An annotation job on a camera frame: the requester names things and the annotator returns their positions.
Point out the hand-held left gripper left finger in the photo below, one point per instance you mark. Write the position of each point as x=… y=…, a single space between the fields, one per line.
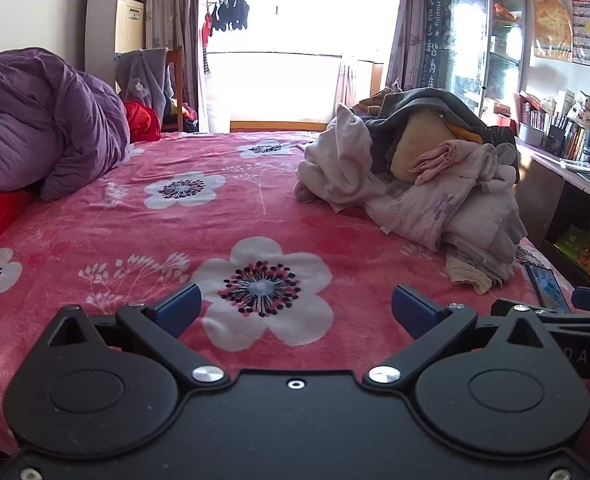
x=180 y=310

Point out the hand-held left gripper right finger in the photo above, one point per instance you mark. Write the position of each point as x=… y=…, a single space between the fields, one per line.
x=415 y=312

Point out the lilac floral cloth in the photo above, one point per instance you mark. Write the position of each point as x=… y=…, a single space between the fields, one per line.
x=425 y=210

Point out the cream folded clothes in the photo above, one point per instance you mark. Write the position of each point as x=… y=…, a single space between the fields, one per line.
x=480 y=255

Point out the smartphone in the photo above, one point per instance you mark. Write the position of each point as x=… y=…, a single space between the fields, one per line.
x=547 y=287

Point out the stack of colourful booklets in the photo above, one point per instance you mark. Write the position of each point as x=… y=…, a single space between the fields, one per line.
x=582 y=250

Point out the pink floral bedsheet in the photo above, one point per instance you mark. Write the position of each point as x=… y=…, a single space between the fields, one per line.
x=125 y=230

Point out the wooden desk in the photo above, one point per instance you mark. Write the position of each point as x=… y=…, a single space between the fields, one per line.
x=540 y=195

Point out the loose papers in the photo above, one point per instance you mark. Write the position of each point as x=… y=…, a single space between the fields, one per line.
x=587 y=170

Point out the yellow garment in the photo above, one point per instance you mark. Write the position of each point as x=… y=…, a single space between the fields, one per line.
x=420 y=145

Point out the red cloth bundle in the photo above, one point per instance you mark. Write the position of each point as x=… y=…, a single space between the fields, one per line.
x=142 y=120

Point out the colourful cloth heap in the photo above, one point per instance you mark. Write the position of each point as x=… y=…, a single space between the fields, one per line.
x=185 y=115

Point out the white bucket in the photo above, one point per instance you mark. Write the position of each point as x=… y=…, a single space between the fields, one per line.
x=218 y=117

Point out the wooden bed footboard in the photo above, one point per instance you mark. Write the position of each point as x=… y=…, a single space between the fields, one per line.
x=280 y=126

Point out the mustard cloth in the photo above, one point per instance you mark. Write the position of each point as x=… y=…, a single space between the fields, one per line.
x=370 y=102

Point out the wooden chair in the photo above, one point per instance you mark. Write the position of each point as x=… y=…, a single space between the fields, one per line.
x=176 y=85

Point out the wooden side cabinet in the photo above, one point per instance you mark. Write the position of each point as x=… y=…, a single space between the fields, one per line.
x=371 y=82

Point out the purple quilt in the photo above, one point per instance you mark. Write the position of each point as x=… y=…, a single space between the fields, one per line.
x=40 y=120

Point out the sheer pink curtain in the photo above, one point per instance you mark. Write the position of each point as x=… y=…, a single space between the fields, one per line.
x=347 y=82

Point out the striped hanging garment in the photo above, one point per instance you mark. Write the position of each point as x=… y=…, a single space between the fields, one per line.
x=206 y=60

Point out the map poster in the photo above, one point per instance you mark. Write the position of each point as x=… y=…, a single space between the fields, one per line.
x=552 y=27

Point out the glass display cabinet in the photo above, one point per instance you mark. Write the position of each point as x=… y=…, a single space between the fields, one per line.
x=485 y=40

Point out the red hanging garment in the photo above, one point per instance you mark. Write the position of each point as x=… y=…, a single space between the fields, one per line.
x=207 y=27

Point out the brown curtain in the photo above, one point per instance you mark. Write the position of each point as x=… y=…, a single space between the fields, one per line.
x=175 y=5
x=407 y=25

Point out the blue banner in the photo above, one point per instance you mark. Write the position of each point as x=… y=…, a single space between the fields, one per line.
x=434 y=25

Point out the white standing air conditioner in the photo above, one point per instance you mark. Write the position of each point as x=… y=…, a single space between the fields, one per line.
x=120 y=25

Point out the window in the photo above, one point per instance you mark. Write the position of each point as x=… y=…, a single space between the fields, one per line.
x=295 y=20

